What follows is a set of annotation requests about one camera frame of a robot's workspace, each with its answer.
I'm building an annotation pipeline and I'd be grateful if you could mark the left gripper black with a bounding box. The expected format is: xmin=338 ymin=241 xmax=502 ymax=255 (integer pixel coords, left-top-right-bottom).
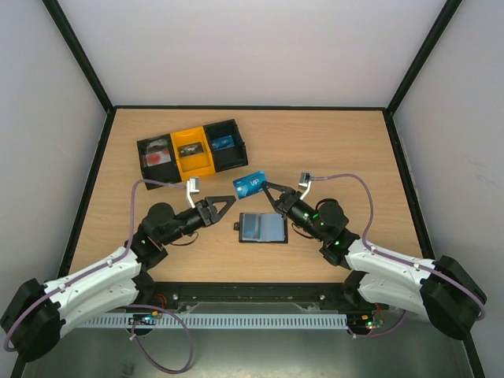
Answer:
xmin=161 ymin=196 xmax=235 ymax=246

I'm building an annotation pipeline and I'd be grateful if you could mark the blue card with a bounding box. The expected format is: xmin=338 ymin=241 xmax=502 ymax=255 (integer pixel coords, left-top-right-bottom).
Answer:
xmin=211 ymin=135 xmax=235 ymax=150
xmin=232 ymin=170 xmax=267 ymax=199

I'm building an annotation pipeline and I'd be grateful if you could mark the black card holder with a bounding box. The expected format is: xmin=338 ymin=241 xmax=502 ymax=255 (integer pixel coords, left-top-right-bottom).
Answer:
xmin=233 ymin=213 xmax=288 ymax=244

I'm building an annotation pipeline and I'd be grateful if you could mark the yellow bin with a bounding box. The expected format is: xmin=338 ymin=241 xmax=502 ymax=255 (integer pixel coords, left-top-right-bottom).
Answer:
xmin=170 ymin=126 xmax=216 ymax=181

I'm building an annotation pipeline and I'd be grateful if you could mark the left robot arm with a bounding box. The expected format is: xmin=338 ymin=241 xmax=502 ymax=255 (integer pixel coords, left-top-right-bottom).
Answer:
xmin=1 ymin=195 xmax=235 ymax=362

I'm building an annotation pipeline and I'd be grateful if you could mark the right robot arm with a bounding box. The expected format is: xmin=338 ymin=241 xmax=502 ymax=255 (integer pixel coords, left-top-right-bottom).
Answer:
xmin=261 ymin=181 xmax=487 ymax=340

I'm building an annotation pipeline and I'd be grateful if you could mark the blue card in bin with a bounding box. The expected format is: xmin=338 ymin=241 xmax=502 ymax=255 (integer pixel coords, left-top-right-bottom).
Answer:
xmin=211 ymin=135 xmax=235 ymax=150

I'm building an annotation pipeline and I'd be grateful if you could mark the dark picture card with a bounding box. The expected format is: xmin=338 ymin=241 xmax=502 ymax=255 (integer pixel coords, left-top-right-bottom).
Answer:
xmin=178 ymin=142 xmax=206 ymax=158

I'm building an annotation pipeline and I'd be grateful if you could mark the red white card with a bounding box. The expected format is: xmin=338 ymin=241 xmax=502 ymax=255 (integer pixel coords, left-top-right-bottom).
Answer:
xmin=145 ymin=139 xmax=172 ymax=167

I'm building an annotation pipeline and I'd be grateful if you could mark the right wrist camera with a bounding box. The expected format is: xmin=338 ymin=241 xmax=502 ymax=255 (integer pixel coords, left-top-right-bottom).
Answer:
xmin=298 ymin=172 xmax=313 ymax=201

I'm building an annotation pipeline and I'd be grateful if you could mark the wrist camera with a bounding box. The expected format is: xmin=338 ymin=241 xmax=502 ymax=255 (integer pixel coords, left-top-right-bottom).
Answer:
xmin=185 ymin=176 xmax=200 ymax=209
xmin=298 ymin=172 xmax=313 ymax=201

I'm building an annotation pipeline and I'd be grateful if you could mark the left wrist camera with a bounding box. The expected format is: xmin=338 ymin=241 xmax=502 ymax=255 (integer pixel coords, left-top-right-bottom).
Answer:
xmin=185 ymin=176 xmax=200 ymax=209

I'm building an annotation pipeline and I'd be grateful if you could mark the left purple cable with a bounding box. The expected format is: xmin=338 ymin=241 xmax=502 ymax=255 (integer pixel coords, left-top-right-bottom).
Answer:
xmin=2 ymin=179 xmax=194 ymax=372

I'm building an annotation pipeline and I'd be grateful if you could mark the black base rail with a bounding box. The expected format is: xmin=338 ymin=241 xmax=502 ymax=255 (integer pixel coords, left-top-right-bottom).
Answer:
xmin=41 ymin=280 xmax=460 ymax=316

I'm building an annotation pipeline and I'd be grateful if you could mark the light blue cable duct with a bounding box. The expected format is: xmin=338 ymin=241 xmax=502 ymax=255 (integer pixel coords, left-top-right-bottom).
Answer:
xmin=81 ymin=313 xmax=347 ymax=330

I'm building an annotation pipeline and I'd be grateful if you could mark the black cage frame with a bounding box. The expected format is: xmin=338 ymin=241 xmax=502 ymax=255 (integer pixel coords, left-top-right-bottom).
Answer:
xmin=9 ymin=0 xmax=504 ymax=378

